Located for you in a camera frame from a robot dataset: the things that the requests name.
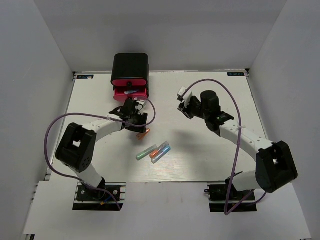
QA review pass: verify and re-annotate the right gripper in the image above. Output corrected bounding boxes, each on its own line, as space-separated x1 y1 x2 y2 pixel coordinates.
178 97 210 120

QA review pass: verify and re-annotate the orange capped marker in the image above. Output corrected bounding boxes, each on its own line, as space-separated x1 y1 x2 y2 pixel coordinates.
136 128 150 141

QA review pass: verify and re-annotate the blue clear-capped marker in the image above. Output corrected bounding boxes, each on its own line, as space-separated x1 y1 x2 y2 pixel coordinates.
151 145 171 164

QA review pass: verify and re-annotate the blue capped marker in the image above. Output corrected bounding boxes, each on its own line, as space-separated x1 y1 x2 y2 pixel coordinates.
124 89 139 95

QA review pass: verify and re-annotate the pink drawer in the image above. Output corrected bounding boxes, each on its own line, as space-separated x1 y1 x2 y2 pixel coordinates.
111 78 148 87
113 86 148 102

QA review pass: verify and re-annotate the pink top drawer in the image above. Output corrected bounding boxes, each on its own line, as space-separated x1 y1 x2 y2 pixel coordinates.
111 78 148 87

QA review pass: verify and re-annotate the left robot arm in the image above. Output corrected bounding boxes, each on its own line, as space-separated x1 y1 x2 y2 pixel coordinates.
55 98 148 200

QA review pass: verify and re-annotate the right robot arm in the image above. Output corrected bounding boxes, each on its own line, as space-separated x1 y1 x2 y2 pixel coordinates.
177 87 298 200

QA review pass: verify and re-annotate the green capped marker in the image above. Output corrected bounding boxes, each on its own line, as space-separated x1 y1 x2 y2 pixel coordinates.
136 145 158 161

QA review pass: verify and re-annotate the orange clear-capped marker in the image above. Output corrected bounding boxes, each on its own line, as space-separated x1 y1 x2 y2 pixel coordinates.
149 141 169 159

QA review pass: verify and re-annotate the black drawer cabinet shell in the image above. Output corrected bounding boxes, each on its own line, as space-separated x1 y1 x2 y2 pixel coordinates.
110 53 150 97

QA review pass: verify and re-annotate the right blue table sticker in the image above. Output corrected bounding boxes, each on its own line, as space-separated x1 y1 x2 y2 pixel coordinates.
227 72 246 77

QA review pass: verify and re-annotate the blue table sticker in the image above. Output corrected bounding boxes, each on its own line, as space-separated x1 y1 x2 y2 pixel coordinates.
227 72 246 77
76 74 94 80

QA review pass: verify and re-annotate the left blue table sticker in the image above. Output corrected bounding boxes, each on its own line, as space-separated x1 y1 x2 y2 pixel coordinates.
76 74 94 80

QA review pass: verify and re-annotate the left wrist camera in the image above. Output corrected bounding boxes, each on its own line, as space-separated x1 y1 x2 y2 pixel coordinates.
133 98 146 108

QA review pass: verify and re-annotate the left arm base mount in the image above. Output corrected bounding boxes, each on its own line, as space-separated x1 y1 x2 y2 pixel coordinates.
72 182 126 212

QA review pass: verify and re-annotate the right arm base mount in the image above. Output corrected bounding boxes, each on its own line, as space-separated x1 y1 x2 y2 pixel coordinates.
204 170 260 213

